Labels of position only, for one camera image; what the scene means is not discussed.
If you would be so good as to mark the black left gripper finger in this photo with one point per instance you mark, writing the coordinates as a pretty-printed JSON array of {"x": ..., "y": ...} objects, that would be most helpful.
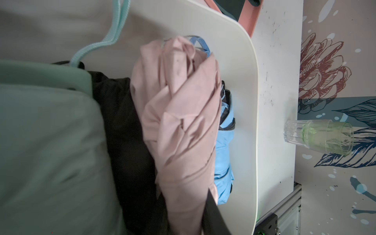
[{"x": 212, "y": 220}]

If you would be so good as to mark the light blue umbrella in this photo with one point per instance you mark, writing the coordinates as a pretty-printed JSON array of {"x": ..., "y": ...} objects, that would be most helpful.
[{"x": 223, "y": 174}]

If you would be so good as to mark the pink umbrella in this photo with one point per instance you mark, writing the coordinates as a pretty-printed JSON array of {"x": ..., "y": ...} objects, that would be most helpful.
[{"x": 176, "y": 92}]

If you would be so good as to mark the mint green umbrella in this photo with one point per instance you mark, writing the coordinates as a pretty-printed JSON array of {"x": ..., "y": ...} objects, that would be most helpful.
[{"x": 21, "y": 82}]

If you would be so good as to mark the white storage box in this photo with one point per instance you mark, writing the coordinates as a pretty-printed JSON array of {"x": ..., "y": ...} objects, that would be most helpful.
[{"x": 235, "y": 73}]

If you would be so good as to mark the clear green glass jar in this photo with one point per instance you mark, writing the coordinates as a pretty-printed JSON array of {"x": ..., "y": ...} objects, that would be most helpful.
[{"x": 323, "y": 136}]

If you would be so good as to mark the pink plastic tray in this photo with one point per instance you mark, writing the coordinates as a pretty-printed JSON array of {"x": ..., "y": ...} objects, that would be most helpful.
[{"x": 249, "y": 15}]

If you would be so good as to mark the dark green cloth napkin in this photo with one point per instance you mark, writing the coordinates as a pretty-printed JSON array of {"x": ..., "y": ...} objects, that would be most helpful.
[{"x": 231, "y": 8}]

